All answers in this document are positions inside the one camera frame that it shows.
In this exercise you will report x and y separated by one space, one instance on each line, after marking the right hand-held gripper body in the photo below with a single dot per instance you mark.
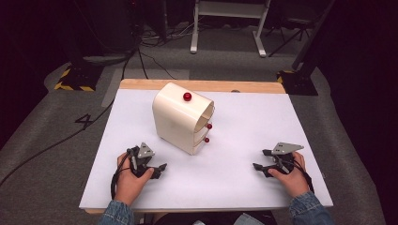
285 148

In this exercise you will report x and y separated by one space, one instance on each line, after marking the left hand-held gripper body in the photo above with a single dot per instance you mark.
145 151

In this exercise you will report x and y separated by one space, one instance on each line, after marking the person's right hand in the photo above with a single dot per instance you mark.
292 182

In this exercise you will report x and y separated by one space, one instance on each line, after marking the person's left hand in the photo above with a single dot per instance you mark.
128 186

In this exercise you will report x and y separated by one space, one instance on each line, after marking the cream mini drawer cabinet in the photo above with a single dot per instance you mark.
175 118

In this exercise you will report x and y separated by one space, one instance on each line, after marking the white table mat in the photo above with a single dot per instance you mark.
219 175

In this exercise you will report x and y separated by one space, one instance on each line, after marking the cream drawer with red knob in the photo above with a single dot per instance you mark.
201 144
203 131

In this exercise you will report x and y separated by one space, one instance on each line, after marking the red ball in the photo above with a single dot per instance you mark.
187 96

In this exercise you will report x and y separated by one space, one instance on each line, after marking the person's dark lap clothing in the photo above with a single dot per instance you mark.
216 218

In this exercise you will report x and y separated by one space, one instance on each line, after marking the black stand with striped base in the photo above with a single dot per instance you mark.
300 79
79 78

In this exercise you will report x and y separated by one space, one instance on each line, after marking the wooden table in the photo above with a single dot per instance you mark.
203 85

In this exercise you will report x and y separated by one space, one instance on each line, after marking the black tripod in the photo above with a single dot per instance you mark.
297 29

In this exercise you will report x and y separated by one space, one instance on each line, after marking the white desk frame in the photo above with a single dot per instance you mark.
230 9

